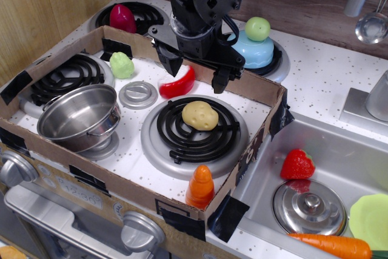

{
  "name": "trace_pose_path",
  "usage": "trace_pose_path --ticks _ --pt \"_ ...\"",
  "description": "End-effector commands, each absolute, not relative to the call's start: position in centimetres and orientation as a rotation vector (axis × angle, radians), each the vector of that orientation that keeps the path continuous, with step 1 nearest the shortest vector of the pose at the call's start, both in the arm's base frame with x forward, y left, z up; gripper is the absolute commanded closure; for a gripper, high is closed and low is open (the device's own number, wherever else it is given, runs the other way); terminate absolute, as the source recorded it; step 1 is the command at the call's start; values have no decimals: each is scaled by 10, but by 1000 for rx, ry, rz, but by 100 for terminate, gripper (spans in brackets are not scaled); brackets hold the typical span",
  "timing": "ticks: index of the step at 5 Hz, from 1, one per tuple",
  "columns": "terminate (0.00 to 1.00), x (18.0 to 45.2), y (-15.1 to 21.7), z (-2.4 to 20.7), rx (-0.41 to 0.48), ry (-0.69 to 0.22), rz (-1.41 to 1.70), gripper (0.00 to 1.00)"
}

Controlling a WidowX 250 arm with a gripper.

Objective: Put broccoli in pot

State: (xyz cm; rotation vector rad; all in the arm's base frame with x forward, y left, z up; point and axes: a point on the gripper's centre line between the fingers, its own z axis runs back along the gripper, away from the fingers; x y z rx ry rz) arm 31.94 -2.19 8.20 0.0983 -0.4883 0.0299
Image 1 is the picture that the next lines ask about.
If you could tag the silver oven knob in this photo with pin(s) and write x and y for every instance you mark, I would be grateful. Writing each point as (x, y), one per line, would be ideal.
(140, 233)
(16, 170)

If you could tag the steel pot lid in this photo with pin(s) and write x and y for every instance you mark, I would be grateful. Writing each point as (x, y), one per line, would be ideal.
(309, 207)

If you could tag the hanging steel ladle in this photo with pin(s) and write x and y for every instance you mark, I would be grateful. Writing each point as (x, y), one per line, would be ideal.
(372, 27)

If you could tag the silver stove knob centre front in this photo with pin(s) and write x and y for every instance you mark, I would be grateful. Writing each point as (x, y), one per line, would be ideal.
(138, 95)

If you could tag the long orange toy carrot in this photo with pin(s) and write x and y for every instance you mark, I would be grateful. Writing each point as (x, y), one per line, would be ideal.
(341, 247)

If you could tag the red white toy cheese wedge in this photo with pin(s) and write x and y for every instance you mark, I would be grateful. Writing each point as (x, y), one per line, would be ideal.
(172, 86)

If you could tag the dark red toy pepper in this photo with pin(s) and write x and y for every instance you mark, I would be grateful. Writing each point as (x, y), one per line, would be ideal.
(122, 18)

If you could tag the black burner front right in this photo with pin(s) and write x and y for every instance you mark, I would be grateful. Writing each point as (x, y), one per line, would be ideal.
(177, 149)

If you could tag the light green toy plate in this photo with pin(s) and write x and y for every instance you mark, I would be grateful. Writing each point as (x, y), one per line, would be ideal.
(368, 220)

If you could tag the light green toy broccoli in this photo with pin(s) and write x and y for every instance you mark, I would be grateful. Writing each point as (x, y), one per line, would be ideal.
(122, 66)

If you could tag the silver oven knob right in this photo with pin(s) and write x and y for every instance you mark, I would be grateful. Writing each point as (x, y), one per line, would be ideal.
(140, 233)

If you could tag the orange object bottom left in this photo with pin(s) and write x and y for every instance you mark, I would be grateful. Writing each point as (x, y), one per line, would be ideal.
(9, 252)

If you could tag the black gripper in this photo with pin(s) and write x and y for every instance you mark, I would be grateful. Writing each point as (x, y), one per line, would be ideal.
(204, 49)

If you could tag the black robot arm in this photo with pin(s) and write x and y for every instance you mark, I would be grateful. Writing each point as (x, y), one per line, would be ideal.
(203, 32)

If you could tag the silver oven door handle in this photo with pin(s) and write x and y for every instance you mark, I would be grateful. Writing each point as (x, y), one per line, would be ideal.
(67, 235)

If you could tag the green toy apple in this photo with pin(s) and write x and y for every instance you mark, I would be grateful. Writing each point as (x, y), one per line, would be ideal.
(257, 28)

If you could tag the stainless steel pot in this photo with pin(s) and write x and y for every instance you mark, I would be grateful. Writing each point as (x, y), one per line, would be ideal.
(82, 118)

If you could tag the cardboard fence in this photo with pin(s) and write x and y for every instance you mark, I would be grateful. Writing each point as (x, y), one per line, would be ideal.
(127, 175)

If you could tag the orange toy carrot piece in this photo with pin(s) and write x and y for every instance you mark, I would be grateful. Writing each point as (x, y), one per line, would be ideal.
(201, 190)

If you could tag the silver oven knob left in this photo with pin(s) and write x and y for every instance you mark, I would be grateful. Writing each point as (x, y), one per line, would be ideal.
(16, 170)

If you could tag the red toy strawberry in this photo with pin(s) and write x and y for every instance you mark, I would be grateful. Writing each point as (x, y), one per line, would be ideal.
(298, 164)

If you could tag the yellow toy potato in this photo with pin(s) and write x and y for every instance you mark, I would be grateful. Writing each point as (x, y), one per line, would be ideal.
(200, 115)

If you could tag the stainless steel sink basin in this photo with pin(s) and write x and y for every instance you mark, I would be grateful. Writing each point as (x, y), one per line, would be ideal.
(350, 164)

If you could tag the light blue toy bowl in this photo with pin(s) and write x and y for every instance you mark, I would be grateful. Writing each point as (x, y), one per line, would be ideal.
(256, 48)

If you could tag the black burner back right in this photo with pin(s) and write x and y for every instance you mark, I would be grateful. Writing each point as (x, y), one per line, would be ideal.
(278, 69)

